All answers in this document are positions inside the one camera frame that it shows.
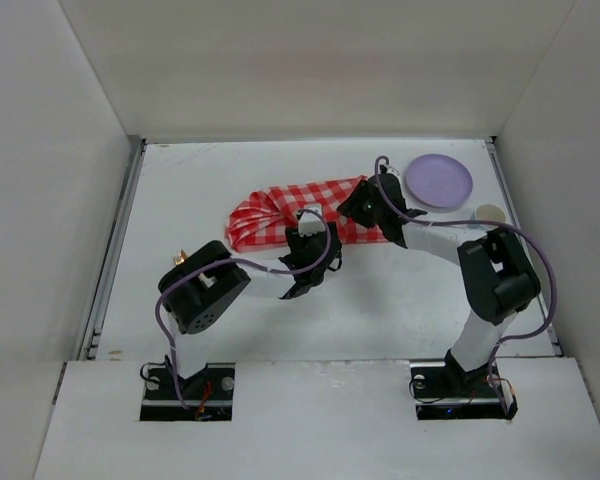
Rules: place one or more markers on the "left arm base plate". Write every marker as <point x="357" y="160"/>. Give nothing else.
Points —
<point x="206" y="396"/>

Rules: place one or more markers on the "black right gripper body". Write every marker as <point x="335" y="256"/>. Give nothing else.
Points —
<point x="360" y="208"/>

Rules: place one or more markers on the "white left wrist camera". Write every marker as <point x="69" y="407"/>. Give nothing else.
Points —
<point x="310" y="220"/>

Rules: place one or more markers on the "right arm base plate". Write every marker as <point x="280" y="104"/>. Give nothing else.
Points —
<point x="437" y="397"/>

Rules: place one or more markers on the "lilac plastic plate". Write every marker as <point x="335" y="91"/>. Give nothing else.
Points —
<point x="439" y="181"/>

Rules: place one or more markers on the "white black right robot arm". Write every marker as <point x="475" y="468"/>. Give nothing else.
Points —
<point x="497" y="275"/>

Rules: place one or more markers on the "gold fork green handle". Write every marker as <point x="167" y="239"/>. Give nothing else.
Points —
<point x="180" y="258"/>

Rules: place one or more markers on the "red white checkered cloth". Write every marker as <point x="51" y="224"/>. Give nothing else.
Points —
<point x="259" y="221"/>

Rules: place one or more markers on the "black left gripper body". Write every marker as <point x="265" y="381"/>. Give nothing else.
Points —
<point x="300" y="246"/>

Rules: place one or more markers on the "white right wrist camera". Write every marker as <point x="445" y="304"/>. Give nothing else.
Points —
<point x="391" y="169"/>

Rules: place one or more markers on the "light blue mug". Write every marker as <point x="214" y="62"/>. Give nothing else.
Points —
<point x="487" y="216"/>

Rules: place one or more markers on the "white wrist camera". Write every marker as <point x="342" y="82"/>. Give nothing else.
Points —
<point x="310" y="220"/>
<point x="391" y="169"/>

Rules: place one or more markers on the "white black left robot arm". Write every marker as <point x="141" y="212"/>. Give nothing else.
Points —
<point x="197" y="291"/>

